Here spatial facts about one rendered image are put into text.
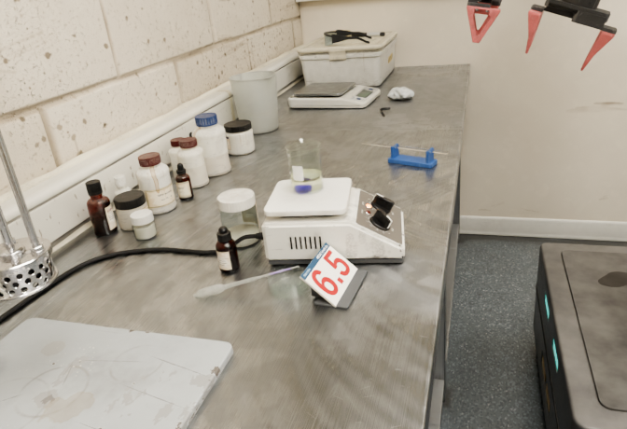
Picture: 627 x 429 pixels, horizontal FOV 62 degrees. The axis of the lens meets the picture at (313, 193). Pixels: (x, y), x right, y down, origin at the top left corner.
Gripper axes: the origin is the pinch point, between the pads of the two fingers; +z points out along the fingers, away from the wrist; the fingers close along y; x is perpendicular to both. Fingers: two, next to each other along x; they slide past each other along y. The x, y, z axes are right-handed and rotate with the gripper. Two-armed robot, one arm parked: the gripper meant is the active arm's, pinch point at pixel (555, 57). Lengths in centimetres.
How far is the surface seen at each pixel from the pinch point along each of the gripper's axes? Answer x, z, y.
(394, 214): -34.1, 23.2, -12.2
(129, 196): -44, 36, -56
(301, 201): -44, 22, -24
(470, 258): 89, 99, 2
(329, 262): -49, 26, -16
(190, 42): 6, 24, -84
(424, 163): -5.0, 26.2, -14.7
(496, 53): 110, 23, -20
